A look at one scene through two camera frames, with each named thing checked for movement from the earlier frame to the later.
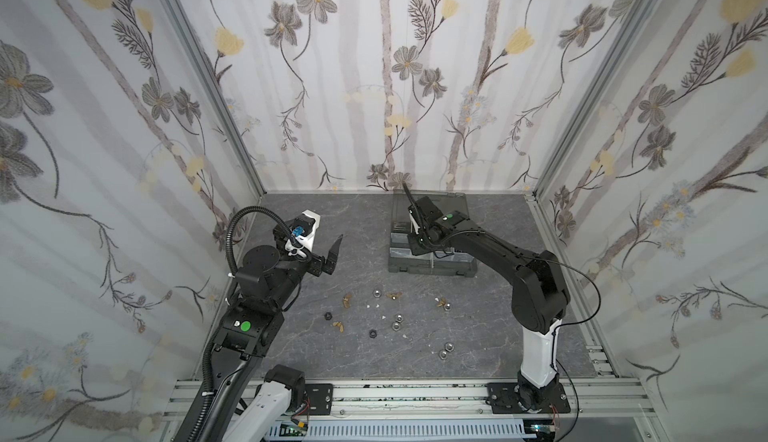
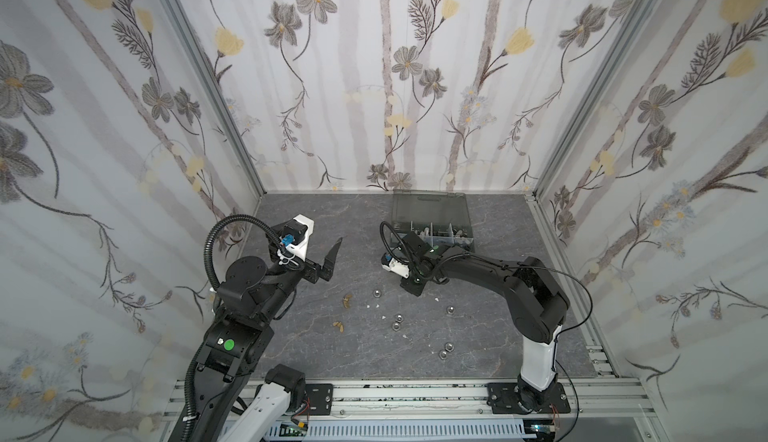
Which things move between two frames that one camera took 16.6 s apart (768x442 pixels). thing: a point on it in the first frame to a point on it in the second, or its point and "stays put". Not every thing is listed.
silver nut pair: [448, 348] stays put
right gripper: [419, 223] to [414, 280]
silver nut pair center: [396, 326] stays put
